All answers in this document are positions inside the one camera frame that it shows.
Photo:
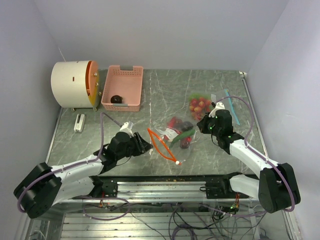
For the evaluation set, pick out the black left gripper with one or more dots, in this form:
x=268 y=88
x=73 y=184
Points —
x=141 y=146

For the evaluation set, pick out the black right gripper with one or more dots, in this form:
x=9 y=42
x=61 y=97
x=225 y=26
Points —
x=202 y=124

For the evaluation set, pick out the green fake chili pepper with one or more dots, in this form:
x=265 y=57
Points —
x=181 y=136

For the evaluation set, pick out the orange zip bag with vegetables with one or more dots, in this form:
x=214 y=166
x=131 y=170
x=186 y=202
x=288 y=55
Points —
x=162 y=137

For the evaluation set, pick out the dark purple fake plum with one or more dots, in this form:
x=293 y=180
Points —
x=116 y=99

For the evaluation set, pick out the pink perforated plastic basket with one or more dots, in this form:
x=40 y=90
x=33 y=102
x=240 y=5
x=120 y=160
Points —
x=126 y=82

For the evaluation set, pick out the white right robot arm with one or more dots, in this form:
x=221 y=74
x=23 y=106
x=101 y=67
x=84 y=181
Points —
x=275 y=184

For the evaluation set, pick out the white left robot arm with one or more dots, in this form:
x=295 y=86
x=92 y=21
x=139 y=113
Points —
x=92 y=166

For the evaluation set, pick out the blue zip bag with strawberries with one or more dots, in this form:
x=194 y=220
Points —
x=201 y=102

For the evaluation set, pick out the small white rectangular device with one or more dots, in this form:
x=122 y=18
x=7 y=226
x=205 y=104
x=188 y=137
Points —
x=79 y=123

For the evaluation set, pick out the round white drawer organizer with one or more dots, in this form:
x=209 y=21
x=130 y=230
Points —
x=75 y=84

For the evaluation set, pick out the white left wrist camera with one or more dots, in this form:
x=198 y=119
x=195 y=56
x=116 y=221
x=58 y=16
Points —
x=127 y=127

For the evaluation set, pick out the aluminium frame rail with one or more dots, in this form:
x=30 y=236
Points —
x=160 y=190

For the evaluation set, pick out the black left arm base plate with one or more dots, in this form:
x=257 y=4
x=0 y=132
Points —
x=104 y=190

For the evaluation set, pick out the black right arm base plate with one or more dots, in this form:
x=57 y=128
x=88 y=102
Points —
x=220 y=190

